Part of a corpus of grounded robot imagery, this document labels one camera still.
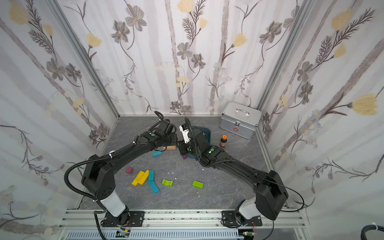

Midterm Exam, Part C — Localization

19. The green arch block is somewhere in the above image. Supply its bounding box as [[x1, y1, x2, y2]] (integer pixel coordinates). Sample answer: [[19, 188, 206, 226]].
[[162, 179, 173, 187]]

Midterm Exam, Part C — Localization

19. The orange cap brown bottle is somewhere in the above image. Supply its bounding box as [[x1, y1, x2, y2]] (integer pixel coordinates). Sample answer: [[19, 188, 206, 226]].
[[220, 135, 228, 148]]

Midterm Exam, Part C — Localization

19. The green flat block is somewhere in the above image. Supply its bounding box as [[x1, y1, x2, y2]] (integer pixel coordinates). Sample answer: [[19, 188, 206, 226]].
[[193, 181, 204, 189]]

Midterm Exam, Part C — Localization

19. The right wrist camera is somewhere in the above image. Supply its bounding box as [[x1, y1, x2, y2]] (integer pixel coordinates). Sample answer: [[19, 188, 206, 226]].
[[179, 124, 190, 144]]

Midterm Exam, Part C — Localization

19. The upright teal block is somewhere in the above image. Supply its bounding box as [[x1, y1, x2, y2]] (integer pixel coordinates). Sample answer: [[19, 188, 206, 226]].
[[149, 171, 155, 181]]

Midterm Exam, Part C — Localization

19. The long teal block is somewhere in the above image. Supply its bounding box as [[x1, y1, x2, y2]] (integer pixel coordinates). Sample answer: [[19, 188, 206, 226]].
[[148, 180, 160, 194]]

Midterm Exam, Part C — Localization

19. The long yellow block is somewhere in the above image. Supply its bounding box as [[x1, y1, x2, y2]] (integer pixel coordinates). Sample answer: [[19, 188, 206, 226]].
[[138, 170, 150, 185]]

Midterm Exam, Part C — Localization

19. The silver metal case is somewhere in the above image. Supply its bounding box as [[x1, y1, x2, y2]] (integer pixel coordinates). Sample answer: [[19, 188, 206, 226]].
[[220, 102, 262, 140]]

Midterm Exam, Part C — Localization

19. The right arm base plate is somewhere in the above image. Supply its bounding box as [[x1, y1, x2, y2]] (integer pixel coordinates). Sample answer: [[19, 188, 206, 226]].
[[221, 210, 263, 228]]

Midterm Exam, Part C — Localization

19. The maroon block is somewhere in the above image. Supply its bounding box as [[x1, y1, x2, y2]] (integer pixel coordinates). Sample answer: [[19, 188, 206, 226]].
[[126, 167, 134, 174]]

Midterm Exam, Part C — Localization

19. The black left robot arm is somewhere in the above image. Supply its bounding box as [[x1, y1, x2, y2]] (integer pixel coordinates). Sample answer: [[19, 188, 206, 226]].
[[64, 111, 177, 225]]

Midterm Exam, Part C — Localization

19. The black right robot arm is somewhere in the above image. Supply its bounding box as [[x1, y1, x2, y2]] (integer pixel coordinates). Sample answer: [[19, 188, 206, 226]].
[[178, 117, 289, 225]]

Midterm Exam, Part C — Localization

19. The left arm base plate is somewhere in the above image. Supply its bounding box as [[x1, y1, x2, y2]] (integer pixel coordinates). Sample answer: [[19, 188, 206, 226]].
[[101, 211, 145, 227]]

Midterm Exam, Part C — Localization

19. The aluminium rail frame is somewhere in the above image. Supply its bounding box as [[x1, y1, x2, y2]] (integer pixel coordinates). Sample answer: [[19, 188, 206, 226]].
[[53, 209, 311, 240]]

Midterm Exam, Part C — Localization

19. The small teal block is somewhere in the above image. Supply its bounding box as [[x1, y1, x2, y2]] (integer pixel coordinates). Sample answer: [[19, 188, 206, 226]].
[[152, 151, 163, 158]]

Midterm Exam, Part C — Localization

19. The teal plastic bin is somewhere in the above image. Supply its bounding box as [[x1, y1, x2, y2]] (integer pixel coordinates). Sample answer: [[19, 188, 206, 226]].
[[192, 126, 211, 144]]

